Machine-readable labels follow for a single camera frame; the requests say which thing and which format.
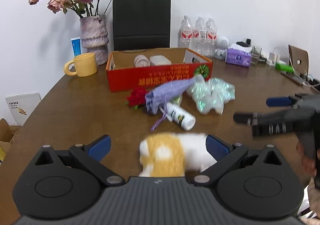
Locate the cardboard stand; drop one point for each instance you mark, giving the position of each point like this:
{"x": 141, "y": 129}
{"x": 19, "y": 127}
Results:
{"x": 299, "y": 60}

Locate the water bottle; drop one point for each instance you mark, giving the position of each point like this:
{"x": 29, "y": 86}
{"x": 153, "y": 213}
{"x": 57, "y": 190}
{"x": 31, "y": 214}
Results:
{"x": 186, "y": 33}
{"x": 199, "y": 35}
{"x": 211, "y": 35}

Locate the yellow white plush toy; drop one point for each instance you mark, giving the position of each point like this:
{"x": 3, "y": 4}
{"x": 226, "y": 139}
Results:
{"x": 174, "y": 154}

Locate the green plastic object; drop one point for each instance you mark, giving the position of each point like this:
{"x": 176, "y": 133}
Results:
{"x": 284, "y": 68}

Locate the water bottle left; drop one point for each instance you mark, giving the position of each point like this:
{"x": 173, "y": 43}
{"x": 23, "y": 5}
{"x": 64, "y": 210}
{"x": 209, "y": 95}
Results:
{"x": 186, "y": 33}

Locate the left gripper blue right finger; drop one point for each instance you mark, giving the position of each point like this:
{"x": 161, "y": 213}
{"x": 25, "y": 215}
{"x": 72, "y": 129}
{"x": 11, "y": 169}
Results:
{"x": 217, "y": 148}

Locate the water bottle right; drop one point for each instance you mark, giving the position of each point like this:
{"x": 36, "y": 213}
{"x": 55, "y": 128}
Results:
{"x": 211, "y": 35}

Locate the small glass jar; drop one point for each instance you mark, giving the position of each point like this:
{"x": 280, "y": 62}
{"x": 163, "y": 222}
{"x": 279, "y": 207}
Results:
{"x": 255, "y": 54}

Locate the yellow mug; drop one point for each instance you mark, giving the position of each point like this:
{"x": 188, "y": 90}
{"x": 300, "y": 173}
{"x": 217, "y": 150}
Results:
{"x": 84, "y": 64}

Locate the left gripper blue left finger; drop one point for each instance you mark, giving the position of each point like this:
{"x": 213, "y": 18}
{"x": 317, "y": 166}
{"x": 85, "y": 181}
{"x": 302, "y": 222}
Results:
{"x": 99, "y": 148}

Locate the water bottle middle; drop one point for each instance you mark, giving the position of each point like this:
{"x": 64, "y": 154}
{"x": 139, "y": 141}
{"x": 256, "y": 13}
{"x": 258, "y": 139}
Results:
{"x": 199, "y": 35}

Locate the person right hand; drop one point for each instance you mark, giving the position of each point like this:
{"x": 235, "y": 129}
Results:
{"x": 308, "y": 164}

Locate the red artificial rose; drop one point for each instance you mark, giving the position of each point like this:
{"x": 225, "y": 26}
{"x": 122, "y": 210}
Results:
{"x": 137, "y": 98}

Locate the red cardboard box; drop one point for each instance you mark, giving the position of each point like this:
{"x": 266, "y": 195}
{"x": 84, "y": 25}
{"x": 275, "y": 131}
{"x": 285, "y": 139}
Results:
{"x": 123, "y": 75}

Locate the black adapter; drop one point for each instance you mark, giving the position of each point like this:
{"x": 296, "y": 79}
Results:
{"x": 247, "y": 43}

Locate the white robot toy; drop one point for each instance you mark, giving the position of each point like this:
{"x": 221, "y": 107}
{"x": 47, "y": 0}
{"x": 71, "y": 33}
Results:
{"x": 222, "y": 44}

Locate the purple knitted pouch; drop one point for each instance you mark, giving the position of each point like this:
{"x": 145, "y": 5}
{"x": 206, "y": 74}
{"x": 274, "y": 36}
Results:
{"x": 163, "y": 94}

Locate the white lotion bottle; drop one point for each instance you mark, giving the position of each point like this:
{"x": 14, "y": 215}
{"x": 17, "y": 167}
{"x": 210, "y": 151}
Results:
{"x": 174, "y": 113}

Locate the purple tissue pack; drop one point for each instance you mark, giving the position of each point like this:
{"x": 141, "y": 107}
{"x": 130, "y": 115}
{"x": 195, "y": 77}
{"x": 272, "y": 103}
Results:
{"x": 238, "y": 57}

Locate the iridescent plastic wrap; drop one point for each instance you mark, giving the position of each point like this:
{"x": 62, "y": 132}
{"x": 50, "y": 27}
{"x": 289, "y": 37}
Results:
{"x": 211, "y": 95}

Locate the white charger plug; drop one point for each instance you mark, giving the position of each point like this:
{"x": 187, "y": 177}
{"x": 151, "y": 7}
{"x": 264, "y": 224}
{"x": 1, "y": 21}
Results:
{"x": 273, "y": 58}

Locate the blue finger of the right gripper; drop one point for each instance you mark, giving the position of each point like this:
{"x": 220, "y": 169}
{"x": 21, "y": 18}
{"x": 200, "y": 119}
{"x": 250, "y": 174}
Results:
{"x": 285, "y": 101}

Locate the pink round jar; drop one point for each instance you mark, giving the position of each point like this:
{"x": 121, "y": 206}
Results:
{"x": 141, "y": 61}

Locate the cardboard box on floor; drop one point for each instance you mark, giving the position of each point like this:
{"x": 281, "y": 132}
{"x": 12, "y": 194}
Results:
{"x": 7, "y": 134}

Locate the black paper bag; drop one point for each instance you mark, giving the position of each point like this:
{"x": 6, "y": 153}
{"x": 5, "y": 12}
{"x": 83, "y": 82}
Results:
{"x": 141, "y": 24}

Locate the purple ceramic vase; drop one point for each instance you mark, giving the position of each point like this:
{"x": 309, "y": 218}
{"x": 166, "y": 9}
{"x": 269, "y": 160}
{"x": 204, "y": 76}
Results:
{"x": 94, "y": 37}

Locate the white plastic container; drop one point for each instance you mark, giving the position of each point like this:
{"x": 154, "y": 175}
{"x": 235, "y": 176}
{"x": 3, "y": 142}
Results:
{"x": 159, "y": 60}

